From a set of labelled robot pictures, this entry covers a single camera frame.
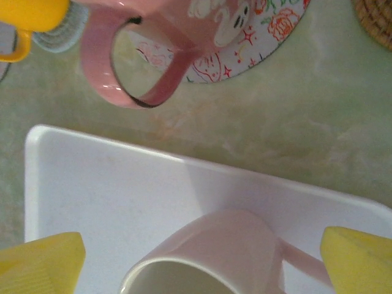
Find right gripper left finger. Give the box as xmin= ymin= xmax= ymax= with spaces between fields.
xmin=0 ymin=232 xmax=86 ymax=294

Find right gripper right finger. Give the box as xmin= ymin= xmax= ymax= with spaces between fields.
xmin=320 ymin=225 xmax=392 ymax=294

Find round woven rattan coaster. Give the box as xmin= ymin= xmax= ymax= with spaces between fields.
xmin=352 ymin=0 xmax=392 ymax=52

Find yellow mug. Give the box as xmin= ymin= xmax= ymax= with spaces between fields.
xmin=0 ymin=0 xmax=71 ymax=64

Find dark pink printed mug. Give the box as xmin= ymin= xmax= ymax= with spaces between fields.
xmin=80 ymin=0 xmax=255 ymax=110

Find round blue woven coaster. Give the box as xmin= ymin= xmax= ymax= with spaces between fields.
xmin=32 ymin=6 xmax=89 ymax=55

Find round white unicorn coaster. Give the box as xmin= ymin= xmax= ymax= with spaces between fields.
xmin=134 ymin=0 xmax=312 ymax=85

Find white plastic tray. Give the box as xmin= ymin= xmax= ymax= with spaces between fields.
xmin=24 ymin=124 xmax=392 ymax=294

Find pale pink mug white inside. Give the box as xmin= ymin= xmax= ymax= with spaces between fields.
xmin=118 ymin=209 xmax=334 ymax=294

